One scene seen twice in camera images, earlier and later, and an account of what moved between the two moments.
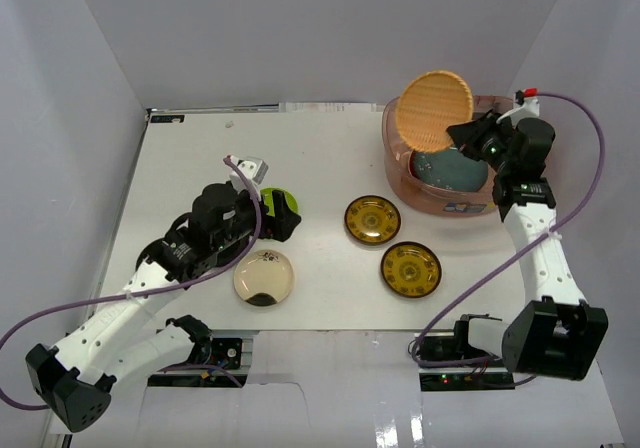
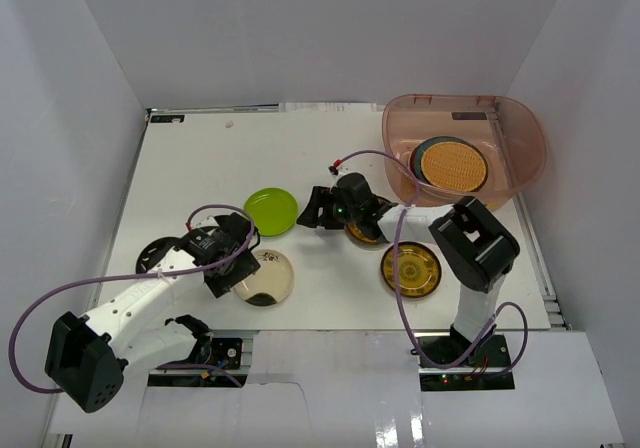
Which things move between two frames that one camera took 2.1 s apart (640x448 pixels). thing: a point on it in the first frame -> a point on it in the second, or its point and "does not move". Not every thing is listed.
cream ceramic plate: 263,277 does not move
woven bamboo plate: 427,105 -> 454,165
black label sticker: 166,118 does not move
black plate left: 153,251 does not move
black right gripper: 467,136 -> 320,198
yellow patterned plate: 410,269 does not move
